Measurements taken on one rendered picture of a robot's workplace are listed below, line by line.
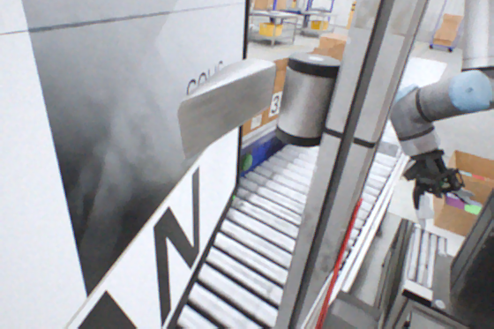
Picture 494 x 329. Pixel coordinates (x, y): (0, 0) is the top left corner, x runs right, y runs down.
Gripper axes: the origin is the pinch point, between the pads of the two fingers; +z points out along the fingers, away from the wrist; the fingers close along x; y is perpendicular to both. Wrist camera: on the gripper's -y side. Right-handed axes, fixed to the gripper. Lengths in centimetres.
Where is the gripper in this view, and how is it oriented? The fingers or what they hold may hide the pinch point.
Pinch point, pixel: (445, 217)
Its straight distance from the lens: 106.3
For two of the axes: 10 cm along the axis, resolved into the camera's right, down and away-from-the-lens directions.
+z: 4.1, 9.1, 0.7
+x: 9.0, -4.2, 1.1
